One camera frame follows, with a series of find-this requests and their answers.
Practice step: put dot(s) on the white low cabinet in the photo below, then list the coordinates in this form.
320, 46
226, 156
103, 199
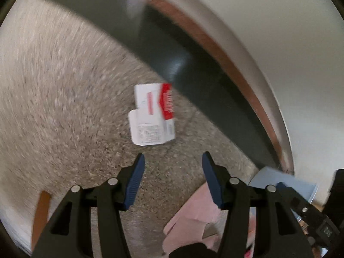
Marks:
282, 59

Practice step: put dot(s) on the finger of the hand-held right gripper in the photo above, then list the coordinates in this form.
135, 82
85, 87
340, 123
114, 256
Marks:
301, 204

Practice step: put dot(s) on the brown wooden board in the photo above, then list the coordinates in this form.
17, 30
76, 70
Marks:
40, 215

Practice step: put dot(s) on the red and white box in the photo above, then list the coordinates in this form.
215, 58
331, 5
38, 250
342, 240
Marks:
153, 113

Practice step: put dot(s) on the pink trousers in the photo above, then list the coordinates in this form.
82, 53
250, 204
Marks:
188, 220

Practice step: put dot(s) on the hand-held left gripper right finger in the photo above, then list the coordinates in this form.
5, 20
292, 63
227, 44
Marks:
212, 182

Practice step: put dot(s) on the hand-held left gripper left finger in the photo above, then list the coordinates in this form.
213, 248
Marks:
135, 182

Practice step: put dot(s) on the dark cloth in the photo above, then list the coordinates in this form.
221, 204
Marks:
193, 251

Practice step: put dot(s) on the light blue trash bin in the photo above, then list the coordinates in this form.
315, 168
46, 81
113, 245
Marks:
285, 178

